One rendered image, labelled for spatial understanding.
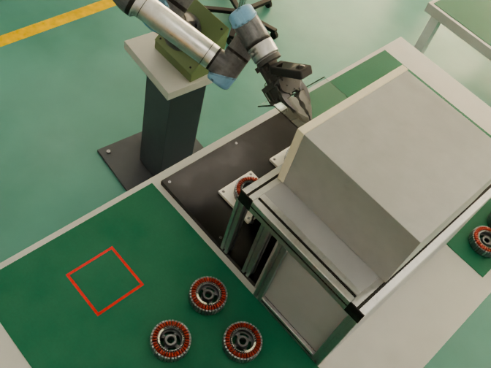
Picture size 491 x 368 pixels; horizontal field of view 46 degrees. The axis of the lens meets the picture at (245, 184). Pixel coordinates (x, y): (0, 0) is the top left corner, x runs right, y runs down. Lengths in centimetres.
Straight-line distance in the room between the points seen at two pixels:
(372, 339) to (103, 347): 79
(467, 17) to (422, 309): 168
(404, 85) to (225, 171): 68
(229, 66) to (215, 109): 153
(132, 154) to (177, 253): 121
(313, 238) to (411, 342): 57
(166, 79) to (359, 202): 111
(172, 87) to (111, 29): 142
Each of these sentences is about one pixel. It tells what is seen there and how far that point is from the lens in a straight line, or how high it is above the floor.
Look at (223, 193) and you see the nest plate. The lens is 189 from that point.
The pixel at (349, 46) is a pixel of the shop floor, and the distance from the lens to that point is 390.
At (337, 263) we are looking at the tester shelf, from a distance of 146.
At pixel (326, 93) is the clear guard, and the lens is 189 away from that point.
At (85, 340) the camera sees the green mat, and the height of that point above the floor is 75.
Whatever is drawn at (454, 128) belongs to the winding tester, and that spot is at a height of 132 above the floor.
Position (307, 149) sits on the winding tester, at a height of 128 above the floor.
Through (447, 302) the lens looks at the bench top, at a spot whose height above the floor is 75.
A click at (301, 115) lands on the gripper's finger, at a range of 156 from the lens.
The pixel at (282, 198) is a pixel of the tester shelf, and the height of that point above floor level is 111.
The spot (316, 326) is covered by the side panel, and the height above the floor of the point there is 88.
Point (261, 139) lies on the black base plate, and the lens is 208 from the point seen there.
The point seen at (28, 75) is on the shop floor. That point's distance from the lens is 331.
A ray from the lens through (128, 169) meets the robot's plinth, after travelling 286.
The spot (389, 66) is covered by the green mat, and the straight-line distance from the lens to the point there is 262.
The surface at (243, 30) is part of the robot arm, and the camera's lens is 159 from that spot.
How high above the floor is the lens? 231
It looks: 53 degrees down
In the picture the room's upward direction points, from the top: 19 degrees clockwise
